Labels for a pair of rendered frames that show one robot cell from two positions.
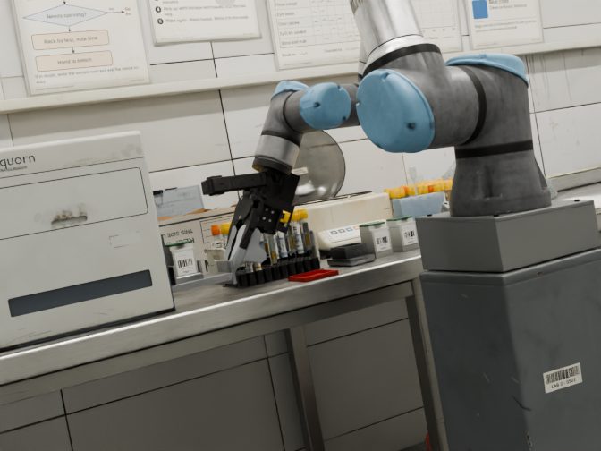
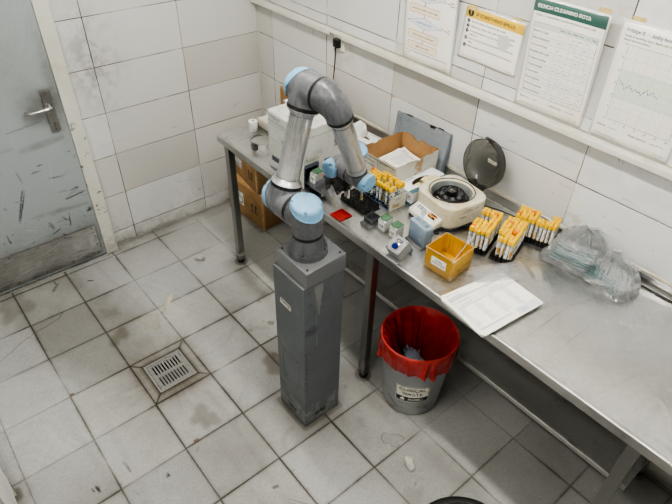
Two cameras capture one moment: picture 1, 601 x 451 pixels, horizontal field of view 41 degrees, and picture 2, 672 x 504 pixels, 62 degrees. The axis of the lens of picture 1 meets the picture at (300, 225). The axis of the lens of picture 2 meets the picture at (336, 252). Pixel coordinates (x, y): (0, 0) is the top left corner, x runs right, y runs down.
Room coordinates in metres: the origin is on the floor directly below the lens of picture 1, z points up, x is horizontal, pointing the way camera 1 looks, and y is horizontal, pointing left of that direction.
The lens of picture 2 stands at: (0.90, -1.93, 2.29)
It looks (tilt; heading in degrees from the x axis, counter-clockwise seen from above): 39 degrees down; 76
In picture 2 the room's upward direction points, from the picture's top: 2 degrees clockwise
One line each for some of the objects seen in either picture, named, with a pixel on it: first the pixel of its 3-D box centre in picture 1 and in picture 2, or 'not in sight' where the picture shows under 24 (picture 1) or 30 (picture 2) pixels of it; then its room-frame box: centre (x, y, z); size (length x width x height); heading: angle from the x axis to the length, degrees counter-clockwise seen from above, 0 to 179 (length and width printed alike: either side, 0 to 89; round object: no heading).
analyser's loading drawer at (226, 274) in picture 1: (171, 280); (313, 180); (1.34, 0.23, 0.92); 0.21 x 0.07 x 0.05; 116
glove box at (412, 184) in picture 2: not in sight; (423, 185); (1.82, 0.09, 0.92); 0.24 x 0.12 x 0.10; 26
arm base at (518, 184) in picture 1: (496, 177); (307, 240); (1.21, -0.31, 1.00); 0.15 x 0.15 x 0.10
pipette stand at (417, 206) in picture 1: (420, 219); (420, 232); (1.68, -0.25, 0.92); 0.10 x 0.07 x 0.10; 108
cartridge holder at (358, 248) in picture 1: (350, 254); (372, 219); (1.53, -0.08, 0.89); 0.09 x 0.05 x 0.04; 27
